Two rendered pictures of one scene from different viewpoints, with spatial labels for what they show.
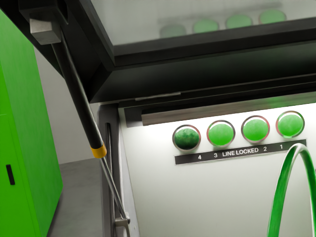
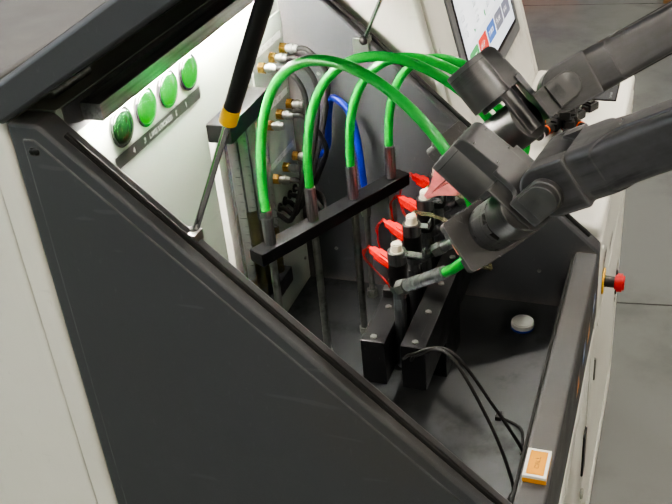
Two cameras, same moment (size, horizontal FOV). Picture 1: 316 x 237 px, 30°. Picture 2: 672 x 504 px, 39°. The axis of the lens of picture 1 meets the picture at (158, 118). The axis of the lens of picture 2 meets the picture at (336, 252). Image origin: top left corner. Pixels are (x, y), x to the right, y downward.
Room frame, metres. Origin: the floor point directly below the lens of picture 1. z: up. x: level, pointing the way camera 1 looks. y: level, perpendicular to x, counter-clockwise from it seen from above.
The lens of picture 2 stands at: (0.38, 0.90, 1.84)
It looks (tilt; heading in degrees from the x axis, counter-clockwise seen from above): 32 degrees down; 289
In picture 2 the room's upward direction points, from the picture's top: 6 degrees counter-clockwise
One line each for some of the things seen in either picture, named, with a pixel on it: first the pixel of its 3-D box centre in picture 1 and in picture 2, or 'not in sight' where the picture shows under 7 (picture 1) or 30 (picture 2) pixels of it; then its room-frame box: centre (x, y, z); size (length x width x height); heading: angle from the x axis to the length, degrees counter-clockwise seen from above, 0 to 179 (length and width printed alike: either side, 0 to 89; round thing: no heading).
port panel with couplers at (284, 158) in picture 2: not in sight; (283, 112); (0.92, -0.48, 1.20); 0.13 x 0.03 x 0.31; 87
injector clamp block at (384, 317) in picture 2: not in sight; (423, 318); (0.67, -0.35, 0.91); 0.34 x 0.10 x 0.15; 87
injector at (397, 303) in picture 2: not in sight; (407, 310); (0.66, -0.23, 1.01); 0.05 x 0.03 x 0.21; 177
